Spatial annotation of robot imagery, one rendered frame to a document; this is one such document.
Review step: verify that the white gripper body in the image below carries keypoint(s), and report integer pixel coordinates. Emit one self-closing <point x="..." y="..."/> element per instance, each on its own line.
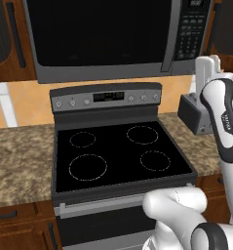
<point x="206" y="70"/>

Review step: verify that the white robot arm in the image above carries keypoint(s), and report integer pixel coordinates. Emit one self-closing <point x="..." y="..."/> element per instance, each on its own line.
<point x="176" y="211"/>

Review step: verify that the stainless steel microwave oven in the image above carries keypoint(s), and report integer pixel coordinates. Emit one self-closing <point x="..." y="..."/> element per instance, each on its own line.
<point x="192" y="32"/>

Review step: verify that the wooden cupboard door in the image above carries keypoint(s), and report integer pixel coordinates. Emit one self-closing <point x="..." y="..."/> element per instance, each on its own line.
<point x="20" y="239"/>
<point x="10" y="70"/>
<point x="230" y="26"/>

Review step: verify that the black glass microwave door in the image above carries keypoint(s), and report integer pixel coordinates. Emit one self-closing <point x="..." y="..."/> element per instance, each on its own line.
<point x="98" y="32"/>

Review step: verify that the black oven door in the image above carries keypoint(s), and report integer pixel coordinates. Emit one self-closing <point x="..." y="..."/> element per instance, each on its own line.
<point x="101" y="228"/>

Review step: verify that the black electric stove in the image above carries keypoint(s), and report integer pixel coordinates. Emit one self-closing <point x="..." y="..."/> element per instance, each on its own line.
<point x="121" y="156"/>

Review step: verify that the wooden drawer front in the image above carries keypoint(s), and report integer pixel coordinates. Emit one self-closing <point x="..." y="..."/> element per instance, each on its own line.
<point x="212" y="195"/>
<point x="27" y="211"/>

